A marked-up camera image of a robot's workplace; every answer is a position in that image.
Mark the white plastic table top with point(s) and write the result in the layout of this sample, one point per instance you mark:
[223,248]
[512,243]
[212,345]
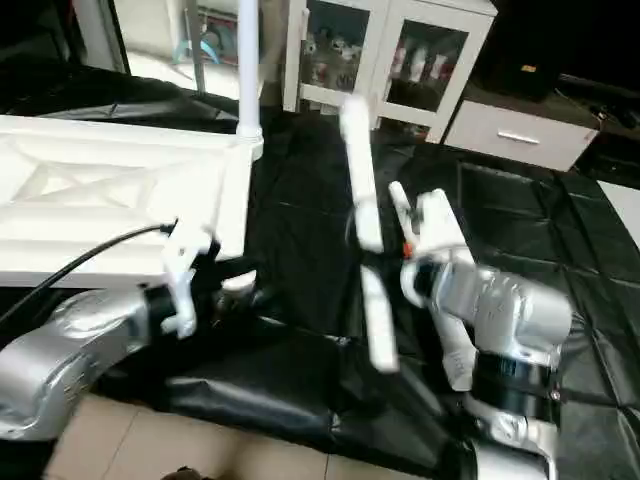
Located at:
[100,200]

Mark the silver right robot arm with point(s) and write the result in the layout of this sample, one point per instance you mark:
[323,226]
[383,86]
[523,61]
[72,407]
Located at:
[500,320]

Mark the black mat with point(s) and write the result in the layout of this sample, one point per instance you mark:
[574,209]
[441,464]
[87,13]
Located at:
[300,230]

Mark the white drawer unit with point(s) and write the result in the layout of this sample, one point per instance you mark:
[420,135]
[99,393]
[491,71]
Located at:
[520,135]

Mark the white glass-door cabinet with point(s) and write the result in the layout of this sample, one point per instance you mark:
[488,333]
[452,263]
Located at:
[340,50]

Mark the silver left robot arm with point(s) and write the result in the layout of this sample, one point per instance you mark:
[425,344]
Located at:
[60,360]

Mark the white flat panel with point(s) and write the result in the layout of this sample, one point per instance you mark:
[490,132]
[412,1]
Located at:
[625,215]

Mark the black box yellow label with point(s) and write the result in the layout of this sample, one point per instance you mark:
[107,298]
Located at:
[520,45]

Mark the light blue metal frame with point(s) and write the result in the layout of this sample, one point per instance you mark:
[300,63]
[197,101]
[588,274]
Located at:
[198,35]

